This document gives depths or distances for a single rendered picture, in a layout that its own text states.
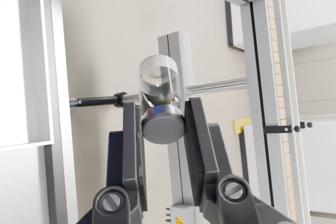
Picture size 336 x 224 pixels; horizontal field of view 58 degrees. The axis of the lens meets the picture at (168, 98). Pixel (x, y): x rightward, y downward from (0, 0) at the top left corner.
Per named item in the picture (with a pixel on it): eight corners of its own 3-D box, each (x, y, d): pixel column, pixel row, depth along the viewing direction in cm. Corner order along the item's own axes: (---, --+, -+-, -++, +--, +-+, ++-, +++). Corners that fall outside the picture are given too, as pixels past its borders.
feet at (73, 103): (65, 95, 144) (81, 92, 135) (140, 93, 183) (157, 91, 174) (66, 112, 144) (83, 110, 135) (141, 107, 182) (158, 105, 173)
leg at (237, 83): (109, 92, 155) (248, 67, 106) (122, 92, 162) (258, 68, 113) (110, 109, 155) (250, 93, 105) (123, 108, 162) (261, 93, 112)
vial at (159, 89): (139, 84, 18) (142, 143, 15) (136, 54, 16) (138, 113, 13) (176, 81, 18) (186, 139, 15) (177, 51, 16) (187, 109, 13)
